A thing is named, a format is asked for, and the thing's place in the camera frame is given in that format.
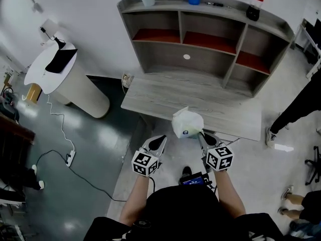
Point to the grey desk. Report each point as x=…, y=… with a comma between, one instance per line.
x=175, y=99

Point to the dark wooden cabinet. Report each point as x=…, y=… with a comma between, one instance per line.
x=15, y=132

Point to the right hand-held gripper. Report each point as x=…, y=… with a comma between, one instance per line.
x=219, y=158

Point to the person's left forearm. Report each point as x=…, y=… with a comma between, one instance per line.
x=135, y=199

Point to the grey wooden shelf unit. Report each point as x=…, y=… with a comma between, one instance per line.
x=163, y=56

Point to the white round sticker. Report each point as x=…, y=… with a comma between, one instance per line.
x=186, y=56

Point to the black pen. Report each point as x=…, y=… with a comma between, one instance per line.
x=215, y=4

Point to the black office chair base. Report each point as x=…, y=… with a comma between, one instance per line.
x=314, y=164

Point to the black computer monitor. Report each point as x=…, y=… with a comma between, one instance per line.
x=314, y=32

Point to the black device with blue screen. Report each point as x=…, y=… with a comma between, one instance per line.
x=191, y=179

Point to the black cloth pad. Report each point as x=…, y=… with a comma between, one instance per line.
x=60, y=60

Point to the brown wooden box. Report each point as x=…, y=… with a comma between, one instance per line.
x=33, y=92

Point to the person's black shoe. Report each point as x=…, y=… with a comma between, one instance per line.
x=186, y=172

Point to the white round pedestal table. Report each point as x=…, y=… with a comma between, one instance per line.
x=82, y=94

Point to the white plastic tissues pack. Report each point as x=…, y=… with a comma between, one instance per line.
x=186, y=122

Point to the person's black shirt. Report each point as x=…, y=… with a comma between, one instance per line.
x=185, y=215

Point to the white wall socket box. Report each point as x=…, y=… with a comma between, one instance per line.
x=37, y=7

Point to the white power strip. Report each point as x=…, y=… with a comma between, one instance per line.
x=70, y=158

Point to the cola bottle with red label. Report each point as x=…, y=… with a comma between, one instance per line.
x=253, y=11

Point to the person's right forearm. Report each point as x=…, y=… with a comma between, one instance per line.
x=229, y=194

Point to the white office table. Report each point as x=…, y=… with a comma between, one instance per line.
x=313, y=66

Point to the white shade table lamp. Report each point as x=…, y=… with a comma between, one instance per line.
x=50, y=25

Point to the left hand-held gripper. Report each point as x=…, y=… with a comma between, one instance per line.
x=144, y=163

